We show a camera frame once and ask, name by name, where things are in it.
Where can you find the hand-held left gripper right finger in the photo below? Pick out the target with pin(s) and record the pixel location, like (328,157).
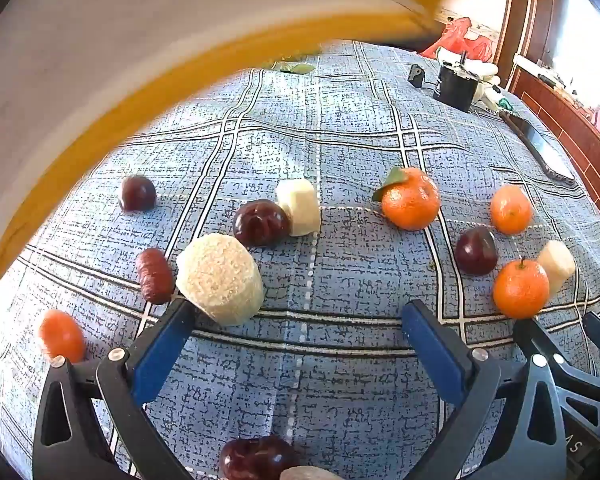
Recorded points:
(435,355)

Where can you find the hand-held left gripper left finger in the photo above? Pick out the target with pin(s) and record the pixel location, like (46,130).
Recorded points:
(155,360)

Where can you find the white peeled fruit chunk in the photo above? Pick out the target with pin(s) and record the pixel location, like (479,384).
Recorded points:
(559,262)
(302,205)

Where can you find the red date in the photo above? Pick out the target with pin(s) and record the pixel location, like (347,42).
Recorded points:
(154,276)

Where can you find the large beige round chunk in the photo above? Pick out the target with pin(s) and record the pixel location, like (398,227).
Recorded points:
(220,280)

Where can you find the dark red plum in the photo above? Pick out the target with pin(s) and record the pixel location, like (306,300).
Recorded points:
(260,224)
(137,193)
(257,459)
(475,251)

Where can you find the orange mandarin with leaf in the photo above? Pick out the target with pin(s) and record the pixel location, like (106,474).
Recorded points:
(411,201)

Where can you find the yellow cardboard box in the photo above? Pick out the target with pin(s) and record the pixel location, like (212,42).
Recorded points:
(130,35)

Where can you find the small orange mandarin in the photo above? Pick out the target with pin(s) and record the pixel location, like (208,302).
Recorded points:
(511,210)

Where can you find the creased dark red plum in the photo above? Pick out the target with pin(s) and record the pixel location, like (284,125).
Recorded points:
(257,459)
(260,224)

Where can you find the smartphone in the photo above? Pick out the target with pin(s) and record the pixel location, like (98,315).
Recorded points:
(540,147)

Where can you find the brown wooden cabinet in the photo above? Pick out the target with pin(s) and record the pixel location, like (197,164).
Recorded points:
(575,130)

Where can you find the blue plaid blanket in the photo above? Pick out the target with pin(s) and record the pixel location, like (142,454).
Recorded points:
(330,135)

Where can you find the white and teal device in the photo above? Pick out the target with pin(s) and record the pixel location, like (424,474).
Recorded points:
(485,72)

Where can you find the small black box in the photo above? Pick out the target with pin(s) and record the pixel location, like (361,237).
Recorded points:
(416,75)

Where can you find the red plastic bag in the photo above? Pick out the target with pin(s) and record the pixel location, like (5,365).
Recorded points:
(462,37)

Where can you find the green lettuce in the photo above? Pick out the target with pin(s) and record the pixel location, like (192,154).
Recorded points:
(295,67)

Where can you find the brown wooden door frame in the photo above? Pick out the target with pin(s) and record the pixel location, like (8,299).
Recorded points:
(522,15)

